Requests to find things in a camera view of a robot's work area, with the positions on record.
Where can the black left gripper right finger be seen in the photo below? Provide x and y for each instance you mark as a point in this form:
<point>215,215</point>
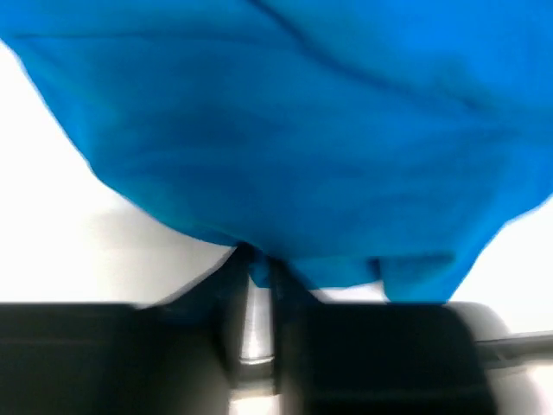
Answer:
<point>299,332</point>

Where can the blue t shirt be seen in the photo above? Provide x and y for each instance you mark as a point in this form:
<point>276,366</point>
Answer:
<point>357,141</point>

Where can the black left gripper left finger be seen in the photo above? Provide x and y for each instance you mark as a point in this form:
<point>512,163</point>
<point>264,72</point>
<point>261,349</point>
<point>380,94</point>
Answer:
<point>215,305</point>

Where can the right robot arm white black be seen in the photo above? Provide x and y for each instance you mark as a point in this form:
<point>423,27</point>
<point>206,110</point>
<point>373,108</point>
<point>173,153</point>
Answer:
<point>497,346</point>

